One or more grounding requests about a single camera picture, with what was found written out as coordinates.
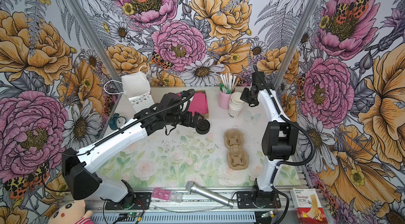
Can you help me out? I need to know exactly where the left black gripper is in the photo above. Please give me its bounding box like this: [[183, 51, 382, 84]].
[[165, 110, 203, 129]]

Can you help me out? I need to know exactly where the black plastic cup lid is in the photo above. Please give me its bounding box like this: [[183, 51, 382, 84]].
[[196, 119, 211, 135]]

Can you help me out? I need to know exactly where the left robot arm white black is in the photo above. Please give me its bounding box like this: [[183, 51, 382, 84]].
[[62, 89, 210, 209]]

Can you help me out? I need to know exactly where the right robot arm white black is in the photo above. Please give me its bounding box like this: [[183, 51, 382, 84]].
[[240, 66, 315, 207]]

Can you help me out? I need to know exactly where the brown cardboard napkin tray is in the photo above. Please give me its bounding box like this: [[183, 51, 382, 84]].
[[181, 91, 209, 119]]

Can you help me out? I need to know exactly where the pink napkin stack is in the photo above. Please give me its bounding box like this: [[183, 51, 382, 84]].
[[188, 92, 209, 115]]

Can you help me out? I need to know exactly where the stack of white paper cups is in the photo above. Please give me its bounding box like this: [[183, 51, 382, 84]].
[[228, 92, 245, 118]]

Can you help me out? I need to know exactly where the pink straw holder cup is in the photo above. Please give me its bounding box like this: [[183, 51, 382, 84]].
[[218, 91, 233, 110]]

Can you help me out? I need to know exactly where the brown pulp cup carrier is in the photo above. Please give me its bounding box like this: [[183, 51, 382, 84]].
[[224, 129, 249, 170]]

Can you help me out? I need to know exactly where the white paper gift bag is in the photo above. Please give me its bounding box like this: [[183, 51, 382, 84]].
[[103, 65, 155, 112]]

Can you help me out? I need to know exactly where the silver microphone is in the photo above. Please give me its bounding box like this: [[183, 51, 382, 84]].
[[185, 181, 234, 209]]

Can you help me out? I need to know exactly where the teal alarm clock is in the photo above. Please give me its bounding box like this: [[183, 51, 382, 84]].
[[108, 113, 127, 131]]

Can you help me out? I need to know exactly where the pink plastic clip box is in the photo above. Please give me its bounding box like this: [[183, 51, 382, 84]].
[[151, 188, 183, 204]]

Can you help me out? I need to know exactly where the bandage box red white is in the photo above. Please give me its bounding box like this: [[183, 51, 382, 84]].
[[291, 188, 329, 224]]

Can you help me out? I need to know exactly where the plush doll toy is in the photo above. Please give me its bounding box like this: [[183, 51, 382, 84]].
[[49, 200, 94, 224]]

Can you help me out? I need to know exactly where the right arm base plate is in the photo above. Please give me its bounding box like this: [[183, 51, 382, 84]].
[[236, 191, 281, 209]]

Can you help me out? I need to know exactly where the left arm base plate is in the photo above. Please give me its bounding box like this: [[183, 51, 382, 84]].
[[104, 192, 151, 210]]

